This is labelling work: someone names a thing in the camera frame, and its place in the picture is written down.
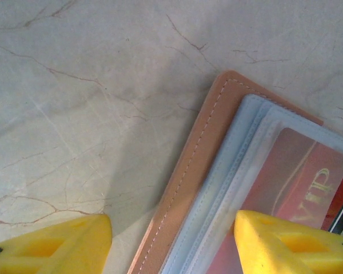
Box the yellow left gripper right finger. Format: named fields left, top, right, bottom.
left=234, top=209, right=343, bottom=274

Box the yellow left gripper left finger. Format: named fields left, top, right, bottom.
left=0, top=213, right=114, bottom=274

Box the red VIP credit card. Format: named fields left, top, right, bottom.
left=214, top=127, right=343, bottom=274

